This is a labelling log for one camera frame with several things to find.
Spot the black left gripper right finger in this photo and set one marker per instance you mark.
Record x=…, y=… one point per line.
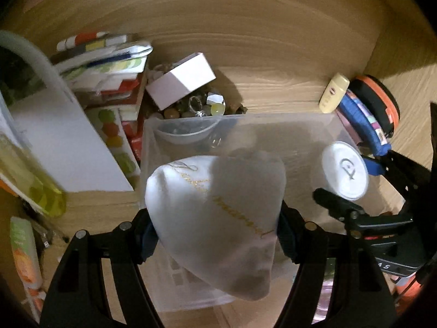
x=338, y=283

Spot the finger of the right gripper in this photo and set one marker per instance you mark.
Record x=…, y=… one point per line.
x=338, y=207

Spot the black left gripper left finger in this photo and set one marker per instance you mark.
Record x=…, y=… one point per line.
x=77, y=295

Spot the white drawstring pouch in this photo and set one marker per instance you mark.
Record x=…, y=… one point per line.
x=216, y=216

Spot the green orange tube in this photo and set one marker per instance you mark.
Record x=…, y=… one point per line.
x=25, y=255

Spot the clear plastic storage bin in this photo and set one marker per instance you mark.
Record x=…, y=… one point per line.
x=297, y=139

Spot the black orange round case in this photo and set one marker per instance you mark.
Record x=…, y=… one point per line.
x=378, y=100

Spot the blue patchwork pencil pouch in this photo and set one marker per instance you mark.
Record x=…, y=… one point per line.
x=368, y=129

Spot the cream lotion bottle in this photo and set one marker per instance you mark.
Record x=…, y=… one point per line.
x=333, y=93

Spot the yellow-green spray bottle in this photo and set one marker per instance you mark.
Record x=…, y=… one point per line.
x=23, y=175

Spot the pile of beads trinkets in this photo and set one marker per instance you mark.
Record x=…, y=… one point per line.
x=204, y=102

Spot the small white cardboard box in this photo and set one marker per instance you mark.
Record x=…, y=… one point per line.
x=189, y=74

